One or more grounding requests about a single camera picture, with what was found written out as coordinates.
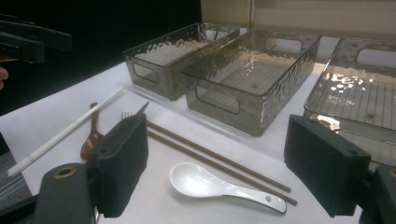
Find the reddish brown wooden spoon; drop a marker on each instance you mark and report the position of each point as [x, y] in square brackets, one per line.
[90, 146]

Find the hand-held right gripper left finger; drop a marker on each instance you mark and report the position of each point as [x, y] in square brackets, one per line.
[121, 168]

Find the silver fork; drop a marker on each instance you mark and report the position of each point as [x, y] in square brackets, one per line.
[126, 116]

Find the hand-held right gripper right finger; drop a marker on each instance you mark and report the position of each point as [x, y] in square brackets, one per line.
[323, 165]

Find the white chopstick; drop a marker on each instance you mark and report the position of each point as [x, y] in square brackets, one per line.
[37, 153]
[62, 133]

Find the white ceramic spoon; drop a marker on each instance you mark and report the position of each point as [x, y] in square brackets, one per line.
[193, 180]

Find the silver table knife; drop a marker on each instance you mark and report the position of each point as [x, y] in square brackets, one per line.
[142, 109]

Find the brown chopstick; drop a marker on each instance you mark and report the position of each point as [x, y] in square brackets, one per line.
[202, 159]
[218, 156]

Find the smoky clear plastic bin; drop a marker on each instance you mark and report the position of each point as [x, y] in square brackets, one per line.
[162, 81]
[249, 116]
[358, 93]

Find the aluminium floor rail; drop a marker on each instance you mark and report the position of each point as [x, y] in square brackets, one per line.
[12, 190]

